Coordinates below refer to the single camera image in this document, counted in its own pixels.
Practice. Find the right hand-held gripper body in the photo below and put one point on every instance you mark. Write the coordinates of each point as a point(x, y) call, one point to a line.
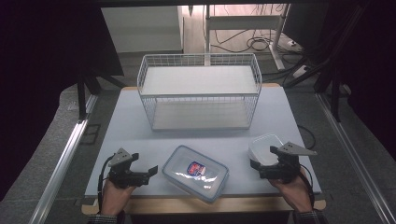
point(285, 168)

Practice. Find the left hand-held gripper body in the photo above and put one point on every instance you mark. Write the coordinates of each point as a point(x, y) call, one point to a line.
point(124, 174)

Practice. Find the white square plastic container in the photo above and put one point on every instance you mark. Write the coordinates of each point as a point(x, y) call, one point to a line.
point(263, 149)

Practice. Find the clear lidded food container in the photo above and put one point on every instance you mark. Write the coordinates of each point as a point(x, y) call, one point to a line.
point(195, 173)

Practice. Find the person's left hand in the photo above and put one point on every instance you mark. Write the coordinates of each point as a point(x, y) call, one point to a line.
point(115, 196)

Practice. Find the person's right hand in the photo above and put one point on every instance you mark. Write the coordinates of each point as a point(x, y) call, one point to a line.
point(294, 193)

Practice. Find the pale blue table mat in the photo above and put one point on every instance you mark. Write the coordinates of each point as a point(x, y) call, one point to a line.
point(130, 137)

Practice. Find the black metal stand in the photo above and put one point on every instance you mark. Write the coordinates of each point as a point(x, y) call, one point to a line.
point(82, 99)
point(334, 93)

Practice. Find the white power strip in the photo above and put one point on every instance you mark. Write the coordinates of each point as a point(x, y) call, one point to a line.
point(300, 71)

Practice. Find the white cabinet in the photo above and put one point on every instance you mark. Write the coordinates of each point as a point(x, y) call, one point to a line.
point(143, 29)

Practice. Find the aluminium floor rail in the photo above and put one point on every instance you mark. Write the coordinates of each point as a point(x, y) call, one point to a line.
point(59, 174)
point(358, 168)

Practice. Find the white metal desk frame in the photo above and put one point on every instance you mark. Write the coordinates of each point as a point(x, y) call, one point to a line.
point(243, 22)

